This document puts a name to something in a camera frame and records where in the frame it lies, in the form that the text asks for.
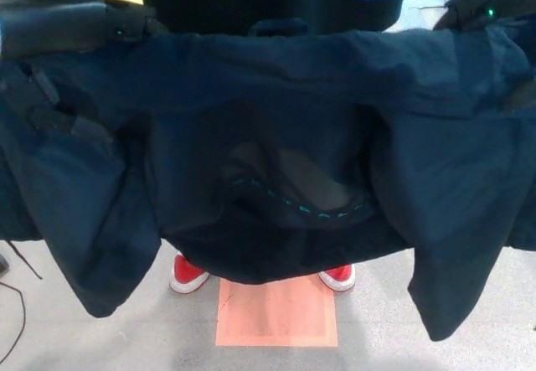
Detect orange square floor mat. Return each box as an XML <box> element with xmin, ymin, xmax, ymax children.
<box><xmin>214</xmin><ymin>278</ymin><xmax>339</xmax><ymax>336</ymax></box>

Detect red white sneaker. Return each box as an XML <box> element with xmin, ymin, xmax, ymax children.
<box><xmin>168</xmin><ymin>253</ymin><xmax>211</xmax><ymax>294</ymax></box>
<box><xmin>317</xmin><ymin>262</ymin><xmax>358</xmax><ymax>293</ymax></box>

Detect navy blue coat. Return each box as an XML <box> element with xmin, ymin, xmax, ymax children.
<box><xmin>0</xmin><ymin>13</ymin><xmax>536</xmax><ymax>343</ymax></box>

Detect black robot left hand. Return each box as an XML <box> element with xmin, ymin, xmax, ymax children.
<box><xmin>0</xmin><ymin>0</ymin><xmax>171</xmax><ymax>147</ymax></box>

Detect thin black floor cable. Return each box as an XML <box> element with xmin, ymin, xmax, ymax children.
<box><xmin>0</xmin><ymin>280</ymin><xmax>28</xmax><ymax>371</ymax></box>

